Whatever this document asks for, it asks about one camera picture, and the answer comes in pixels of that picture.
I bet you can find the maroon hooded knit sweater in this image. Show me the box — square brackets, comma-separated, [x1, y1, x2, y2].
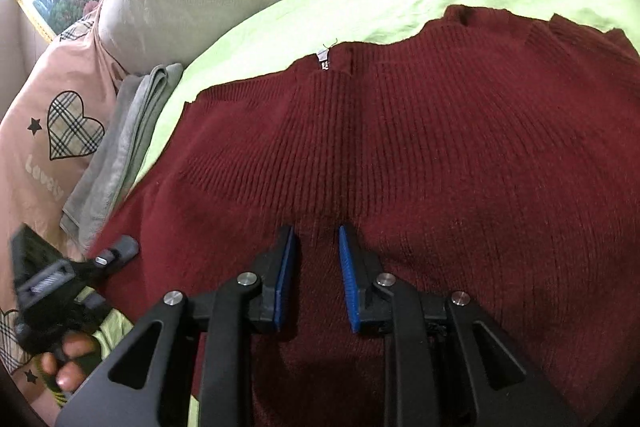
[87, 5, 640, 427]

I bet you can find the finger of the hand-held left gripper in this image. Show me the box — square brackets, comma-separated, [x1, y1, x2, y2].
[75, 234, 140, 282]

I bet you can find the pink garment with plaid heart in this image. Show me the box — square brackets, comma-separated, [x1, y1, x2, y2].
[0, 14, 123, 408]

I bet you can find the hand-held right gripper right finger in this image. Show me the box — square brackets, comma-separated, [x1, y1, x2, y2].
[338, 224, 581, 427]

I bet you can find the grey towel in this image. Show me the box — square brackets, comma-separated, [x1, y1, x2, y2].
[60, 63, 185, 253]

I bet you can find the person's left hand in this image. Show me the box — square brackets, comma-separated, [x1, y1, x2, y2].
[40, 332, 101, 394]

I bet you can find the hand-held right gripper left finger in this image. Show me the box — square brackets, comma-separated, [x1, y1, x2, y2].
[55, 225, 301, 427]

